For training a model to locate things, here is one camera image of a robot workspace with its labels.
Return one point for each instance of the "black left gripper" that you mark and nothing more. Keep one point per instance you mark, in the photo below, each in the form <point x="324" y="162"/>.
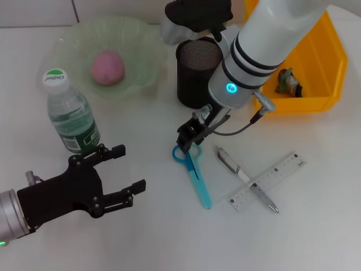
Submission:
<point x="62" y="194"/>

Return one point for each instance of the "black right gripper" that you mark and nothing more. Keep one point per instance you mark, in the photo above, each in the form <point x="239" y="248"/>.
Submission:
<point x="206" y="130"/>

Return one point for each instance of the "blue teal scissors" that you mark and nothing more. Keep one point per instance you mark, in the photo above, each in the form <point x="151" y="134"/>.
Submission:
<point x="201" y="189"/>

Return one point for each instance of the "clear water bottle green label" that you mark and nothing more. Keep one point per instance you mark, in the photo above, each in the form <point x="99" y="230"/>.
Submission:
<point x="70" y="113"/>

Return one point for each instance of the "green plastic wrapper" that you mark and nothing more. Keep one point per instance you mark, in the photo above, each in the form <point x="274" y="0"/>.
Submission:
<point x="290" y="83"/>

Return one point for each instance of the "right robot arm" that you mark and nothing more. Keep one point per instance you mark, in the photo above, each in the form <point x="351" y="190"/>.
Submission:
<point x="268" y="42"/>

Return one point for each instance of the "black mesh pen holder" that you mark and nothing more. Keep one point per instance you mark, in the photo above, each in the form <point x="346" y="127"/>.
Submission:
<point x="189" y="84"/>

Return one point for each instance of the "white silver ballpoint pen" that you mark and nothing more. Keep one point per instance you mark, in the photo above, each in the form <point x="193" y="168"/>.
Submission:
<point x="234" y="166"/>

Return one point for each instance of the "transparent plastic ruler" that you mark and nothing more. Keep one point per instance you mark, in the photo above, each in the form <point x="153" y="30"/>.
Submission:
<point x="282" y="169"/>

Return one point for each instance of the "pink peach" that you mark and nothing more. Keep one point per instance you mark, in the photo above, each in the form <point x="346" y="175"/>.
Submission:
<point x="107" y="69"/>

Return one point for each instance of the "translucent green fruit plate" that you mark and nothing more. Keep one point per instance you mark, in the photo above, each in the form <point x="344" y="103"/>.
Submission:
<point x="132" y="42"/>

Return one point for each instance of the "yellow plastic storage bin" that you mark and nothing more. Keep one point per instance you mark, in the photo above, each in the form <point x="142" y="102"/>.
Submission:
<point x="324" y="70"/>

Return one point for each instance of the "black grey wrist camera housing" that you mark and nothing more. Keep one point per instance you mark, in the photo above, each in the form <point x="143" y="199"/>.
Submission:
<point x="194" y="17"/>

